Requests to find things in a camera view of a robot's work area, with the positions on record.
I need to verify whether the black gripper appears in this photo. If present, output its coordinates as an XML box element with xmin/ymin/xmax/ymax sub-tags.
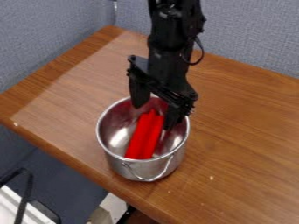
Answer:
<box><xmin>127</xmin><ymin>49</ymin><xmax>199</xmax><ymax>130</ymax></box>

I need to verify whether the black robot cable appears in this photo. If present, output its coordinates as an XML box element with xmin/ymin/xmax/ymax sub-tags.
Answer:
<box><xmin>181</xmin><ymin>36</ymin><xmax>206</xmax><ymax>67</ymax></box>

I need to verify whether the black cable under table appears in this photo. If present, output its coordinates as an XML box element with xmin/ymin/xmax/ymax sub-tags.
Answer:
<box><xmin>0</xmin><ymin>167</ymin><xmax>35</xmax><ymax>224</ymax></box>

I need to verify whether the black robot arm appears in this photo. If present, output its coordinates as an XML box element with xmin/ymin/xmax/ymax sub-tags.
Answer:
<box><xmin>127</xmin><ymin>0</ymin><xmax>206</xmax><ymax>130</ymax></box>

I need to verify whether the metal pot with handle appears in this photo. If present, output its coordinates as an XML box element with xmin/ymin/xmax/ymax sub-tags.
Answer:
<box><xmin>97</xmin><ymin>96</ymin><xmax>191</xmax><ymax>182</ymax></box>

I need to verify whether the red block object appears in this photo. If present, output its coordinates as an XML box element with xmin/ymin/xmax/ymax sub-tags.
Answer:
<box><xmin>126</xmin><ymin>109</ymin><xmax>165</xmax><ymax>159</ymax></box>

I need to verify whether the white box under table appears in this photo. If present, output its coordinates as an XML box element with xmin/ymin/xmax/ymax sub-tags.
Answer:
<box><xmin>0</xmin><ymin>185</ymin><xmax>62</xmax><ymax>224</ymax></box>

